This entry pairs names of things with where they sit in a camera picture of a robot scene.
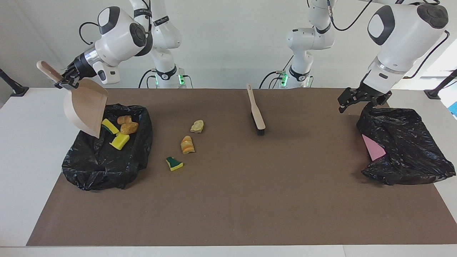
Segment beige plastic dustpan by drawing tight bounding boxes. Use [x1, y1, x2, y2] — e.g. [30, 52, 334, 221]
[36, 61, 109, 138]

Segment yellow sponge piece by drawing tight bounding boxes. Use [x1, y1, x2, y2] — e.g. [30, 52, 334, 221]
[101, 119, 120, 135]
[109, 133, 130, 151]

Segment brown bread roll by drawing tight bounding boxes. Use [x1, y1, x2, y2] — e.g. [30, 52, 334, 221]
[120, 122, 139, 135]

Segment beige hand brush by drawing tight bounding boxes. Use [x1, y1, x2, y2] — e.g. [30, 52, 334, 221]
[246, 84, 266, 136]

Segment green and yellow sponge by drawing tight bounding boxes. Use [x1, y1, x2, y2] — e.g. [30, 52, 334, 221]
[165, 157, 184, 172]

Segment crumpled black trash bag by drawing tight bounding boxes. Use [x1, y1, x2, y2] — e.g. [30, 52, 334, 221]
[356, 107, 456, 186]

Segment black bag lined bin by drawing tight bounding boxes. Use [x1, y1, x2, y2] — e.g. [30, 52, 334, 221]
[62, 104, 153, 191]

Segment pink sheet in bag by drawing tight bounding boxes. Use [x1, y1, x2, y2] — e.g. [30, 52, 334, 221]
[362, 134, 386, 161]

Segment brown table mat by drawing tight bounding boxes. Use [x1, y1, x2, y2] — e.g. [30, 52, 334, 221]
[26, 88, 457, 247]

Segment white wall socket boxes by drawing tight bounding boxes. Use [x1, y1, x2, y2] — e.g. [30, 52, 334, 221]
[47, 68, 85, 86]

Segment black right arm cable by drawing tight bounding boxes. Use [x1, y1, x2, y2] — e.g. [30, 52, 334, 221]
[79, 0, 161, 46]

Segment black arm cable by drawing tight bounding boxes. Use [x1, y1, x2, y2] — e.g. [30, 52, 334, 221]
[79, 0, 161, 46]
[327, 0, 451, 80]

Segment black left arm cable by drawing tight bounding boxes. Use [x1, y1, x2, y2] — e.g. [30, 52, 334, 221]
[327, 0, 451, 80]

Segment black camera stand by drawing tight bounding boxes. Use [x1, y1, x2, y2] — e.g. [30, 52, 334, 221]
[424, 69, 457, 100]
[0, 69, 29, 97]

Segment black right base cable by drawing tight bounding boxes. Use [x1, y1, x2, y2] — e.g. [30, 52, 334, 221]
[139, 69, 194, 89]

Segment black base cable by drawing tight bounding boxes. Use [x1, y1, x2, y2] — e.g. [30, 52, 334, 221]
[259, 71, 286, 89]
[139, 69, 194, 89]

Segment black left base cable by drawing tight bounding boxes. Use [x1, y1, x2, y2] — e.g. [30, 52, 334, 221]
[259, 71, 286, 89]

